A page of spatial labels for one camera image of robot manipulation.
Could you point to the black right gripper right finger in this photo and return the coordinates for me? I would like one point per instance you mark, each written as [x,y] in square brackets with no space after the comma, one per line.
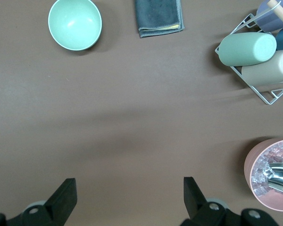
[193,202]

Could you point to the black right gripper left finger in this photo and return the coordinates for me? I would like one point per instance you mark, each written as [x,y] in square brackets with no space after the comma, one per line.
[61,202]

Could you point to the pink bowl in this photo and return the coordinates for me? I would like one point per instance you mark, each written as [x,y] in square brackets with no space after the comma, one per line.
[252,162]

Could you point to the shiny metal scoop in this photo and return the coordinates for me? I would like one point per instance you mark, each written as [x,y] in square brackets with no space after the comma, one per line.
[281,176]

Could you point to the clear ice cube pile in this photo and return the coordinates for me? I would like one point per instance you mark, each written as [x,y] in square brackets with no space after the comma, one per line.
[273,153]

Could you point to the brown table mat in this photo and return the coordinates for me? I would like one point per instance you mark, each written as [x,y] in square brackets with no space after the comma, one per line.
[132,106]

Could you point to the beige cup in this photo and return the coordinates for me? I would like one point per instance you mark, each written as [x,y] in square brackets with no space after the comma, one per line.
[266,70]

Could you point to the mint green cup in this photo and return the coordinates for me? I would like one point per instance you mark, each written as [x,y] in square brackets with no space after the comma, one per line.
[245,49]

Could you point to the mint green bowl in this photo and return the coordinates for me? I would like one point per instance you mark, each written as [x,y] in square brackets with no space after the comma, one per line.
[74,26]

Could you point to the dark grey folded cloth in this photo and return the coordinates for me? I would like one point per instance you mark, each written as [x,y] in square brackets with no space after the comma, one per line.
[158,14]

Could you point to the purple cup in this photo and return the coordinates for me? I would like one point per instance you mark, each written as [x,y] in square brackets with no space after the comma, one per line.
[268,21]

